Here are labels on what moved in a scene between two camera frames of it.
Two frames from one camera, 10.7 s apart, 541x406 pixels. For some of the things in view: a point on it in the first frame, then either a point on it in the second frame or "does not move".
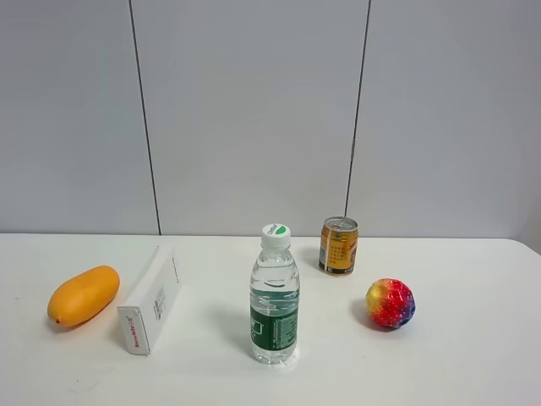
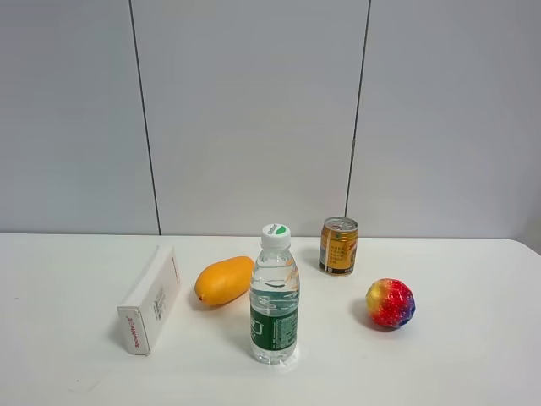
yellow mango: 84,297 → 224,281
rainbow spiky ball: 390,303 does not move
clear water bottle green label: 275,298 does not move
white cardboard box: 150,305 does not move
